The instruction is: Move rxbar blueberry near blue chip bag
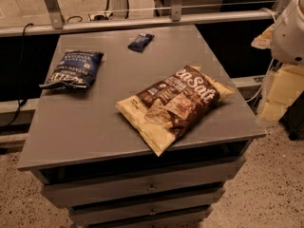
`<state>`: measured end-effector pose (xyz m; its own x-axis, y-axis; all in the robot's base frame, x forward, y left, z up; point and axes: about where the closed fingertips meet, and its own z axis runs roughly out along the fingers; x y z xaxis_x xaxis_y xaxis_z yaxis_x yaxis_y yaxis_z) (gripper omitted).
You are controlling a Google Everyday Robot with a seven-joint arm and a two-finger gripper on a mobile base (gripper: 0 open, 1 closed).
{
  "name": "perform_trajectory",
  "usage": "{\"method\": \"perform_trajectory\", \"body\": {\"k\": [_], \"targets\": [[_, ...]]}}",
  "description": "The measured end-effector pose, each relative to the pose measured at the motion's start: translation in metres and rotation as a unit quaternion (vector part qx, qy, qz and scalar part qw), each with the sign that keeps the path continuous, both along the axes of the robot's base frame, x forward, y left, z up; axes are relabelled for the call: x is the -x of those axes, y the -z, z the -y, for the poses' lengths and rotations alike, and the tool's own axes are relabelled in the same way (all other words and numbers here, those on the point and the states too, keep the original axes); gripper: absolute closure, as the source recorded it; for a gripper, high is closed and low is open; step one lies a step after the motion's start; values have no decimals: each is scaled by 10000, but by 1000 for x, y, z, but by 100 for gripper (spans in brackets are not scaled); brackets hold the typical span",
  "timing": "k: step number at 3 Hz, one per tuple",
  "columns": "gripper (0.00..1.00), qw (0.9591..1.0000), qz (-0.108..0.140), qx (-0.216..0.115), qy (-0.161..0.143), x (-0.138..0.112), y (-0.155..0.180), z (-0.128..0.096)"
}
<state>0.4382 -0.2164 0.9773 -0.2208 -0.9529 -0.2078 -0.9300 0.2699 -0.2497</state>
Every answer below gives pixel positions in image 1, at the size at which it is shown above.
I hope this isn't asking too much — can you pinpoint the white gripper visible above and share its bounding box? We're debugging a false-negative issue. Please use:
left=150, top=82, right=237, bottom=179
left=251, top=25, right=304, bottom=123

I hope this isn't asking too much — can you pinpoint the blue rxbar blueberry wrapper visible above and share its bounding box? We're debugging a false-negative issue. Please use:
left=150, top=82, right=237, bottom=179
left=128, top=33, right=154, bottom=52

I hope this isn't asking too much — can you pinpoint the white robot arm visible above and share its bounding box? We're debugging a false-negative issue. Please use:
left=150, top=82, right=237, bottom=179
left=251, top=0, right=304, bottom=122

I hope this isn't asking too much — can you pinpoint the brown sea salt chip bag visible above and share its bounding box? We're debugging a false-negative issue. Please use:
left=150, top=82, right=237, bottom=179
left=116, top=66, right=235, bottom=156

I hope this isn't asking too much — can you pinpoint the blue kettle chip bag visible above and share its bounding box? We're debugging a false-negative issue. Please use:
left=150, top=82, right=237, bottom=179
left=40, top=50, right=104, bottom=89

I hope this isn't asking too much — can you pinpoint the white power strip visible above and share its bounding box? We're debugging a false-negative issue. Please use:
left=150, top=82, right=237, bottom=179
left=88, top=12, right=112, bottom=21

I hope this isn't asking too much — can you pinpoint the grey drawer cabinet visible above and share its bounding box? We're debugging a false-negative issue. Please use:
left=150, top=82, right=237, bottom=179
left=18, top=26, right=264, bottom=228

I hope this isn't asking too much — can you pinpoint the white cable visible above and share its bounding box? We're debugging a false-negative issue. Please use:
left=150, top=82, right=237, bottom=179
left=245, top=7, right=279, bottom=104

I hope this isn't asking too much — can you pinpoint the metal railing frame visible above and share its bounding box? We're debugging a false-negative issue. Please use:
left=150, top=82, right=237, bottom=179
left=0, top=0, right=291, bottom=37

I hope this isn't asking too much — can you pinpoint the black cable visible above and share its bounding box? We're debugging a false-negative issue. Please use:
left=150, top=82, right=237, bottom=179
left=0, top=22, right=35, bottom=130

